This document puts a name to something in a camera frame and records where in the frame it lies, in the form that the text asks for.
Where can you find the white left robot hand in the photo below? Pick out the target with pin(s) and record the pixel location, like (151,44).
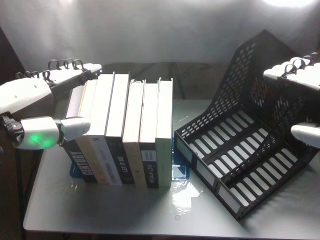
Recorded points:
(30,92)

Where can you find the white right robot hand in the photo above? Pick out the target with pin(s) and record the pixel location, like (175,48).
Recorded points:
(300,72)

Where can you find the beige book plain spine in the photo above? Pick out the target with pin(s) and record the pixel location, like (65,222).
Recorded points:
(135,162)

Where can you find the black plastic file rack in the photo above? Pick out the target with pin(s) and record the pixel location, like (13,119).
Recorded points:
(270,42)

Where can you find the white book K spine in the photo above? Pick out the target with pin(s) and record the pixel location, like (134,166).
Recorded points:
(100,105)

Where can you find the black book CENTURY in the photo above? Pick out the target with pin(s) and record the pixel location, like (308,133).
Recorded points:
(80,162)

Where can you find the cream book yellowish spine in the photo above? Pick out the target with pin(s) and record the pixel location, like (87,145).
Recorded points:
(93,160)

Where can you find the black book LET IT BE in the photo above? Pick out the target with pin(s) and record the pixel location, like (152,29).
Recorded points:
(125,167)

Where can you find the white backdrop cloth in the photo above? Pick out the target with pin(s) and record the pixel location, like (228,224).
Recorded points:
(150,32)

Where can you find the black book grey label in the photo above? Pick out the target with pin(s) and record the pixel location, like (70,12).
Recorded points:
(150,170)

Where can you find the pale green book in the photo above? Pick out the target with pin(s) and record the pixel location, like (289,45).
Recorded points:
(163,162)

